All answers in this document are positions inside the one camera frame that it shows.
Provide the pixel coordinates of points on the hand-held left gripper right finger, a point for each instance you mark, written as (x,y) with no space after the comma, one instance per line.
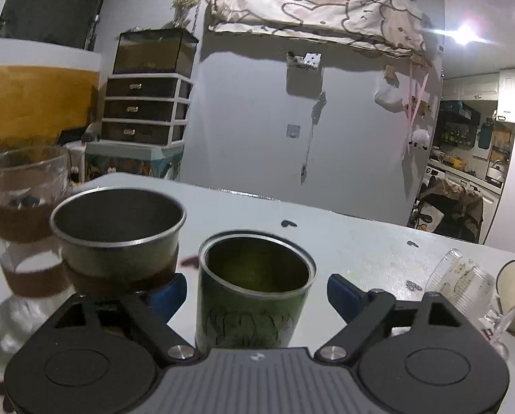
(343,296)

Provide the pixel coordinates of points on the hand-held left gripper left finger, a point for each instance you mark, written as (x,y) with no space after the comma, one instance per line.
(168,296)

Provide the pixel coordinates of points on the clear ribbed glass cup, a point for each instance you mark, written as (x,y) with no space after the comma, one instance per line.
(477,287)

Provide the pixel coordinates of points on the steel cup with brown sleeve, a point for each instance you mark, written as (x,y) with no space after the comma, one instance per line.
(111,258)

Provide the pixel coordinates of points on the green printed metal cup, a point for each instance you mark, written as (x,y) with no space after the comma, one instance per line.
(249,310)

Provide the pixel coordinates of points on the glass cup with brown bands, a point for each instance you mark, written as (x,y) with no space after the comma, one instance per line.
(18,224)

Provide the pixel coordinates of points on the chair with draped bags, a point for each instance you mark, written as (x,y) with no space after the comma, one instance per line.
(449,207)

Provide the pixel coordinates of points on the colourful printed cabinet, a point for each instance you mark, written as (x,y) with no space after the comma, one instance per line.
(128,159)

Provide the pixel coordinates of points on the white plush toy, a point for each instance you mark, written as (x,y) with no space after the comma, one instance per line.
(419,138)

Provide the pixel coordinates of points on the white drawer unit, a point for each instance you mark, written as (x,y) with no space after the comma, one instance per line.
(141,108)

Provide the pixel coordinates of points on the black shelf with bottles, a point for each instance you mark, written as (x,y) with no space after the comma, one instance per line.
(458,131)

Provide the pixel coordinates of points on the pink hanging ribbons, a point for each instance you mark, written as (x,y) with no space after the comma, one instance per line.
(414,108)

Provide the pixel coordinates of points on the white hanging bag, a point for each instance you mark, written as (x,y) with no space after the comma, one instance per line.
(389,97)

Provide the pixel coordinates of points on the teal bottle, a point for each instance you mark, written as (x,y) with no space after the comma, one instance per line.
(484,136)

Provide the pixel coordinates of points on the glass terrarium tank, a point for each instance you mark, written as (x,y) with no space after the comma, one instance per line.
(149,51)

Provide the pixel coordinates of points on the white kitchen cabinet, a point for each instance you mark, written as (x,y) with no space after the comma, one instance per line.
(507,95)

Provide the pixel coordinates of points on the ceiling lamp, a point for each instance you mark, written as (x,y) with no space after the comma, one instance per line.
(466,34)

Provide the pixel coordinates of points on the dried flower bouquet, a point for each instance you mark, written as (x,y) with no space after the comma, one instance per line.
(184,6)

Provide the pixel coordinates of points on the printed blanket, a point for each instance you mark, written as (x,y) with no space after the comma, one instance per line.
(313,4)

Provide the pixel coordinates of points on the dark window pane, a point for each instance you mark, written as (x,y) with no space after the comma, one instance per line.
(50,4)

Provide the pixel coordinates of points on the grey wall hook plate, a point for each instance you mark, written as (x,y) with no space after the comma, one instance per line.
(293,131)

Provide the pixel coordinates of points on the small wall shelf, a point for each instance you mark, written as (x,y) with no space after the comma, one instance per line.
(304,60)

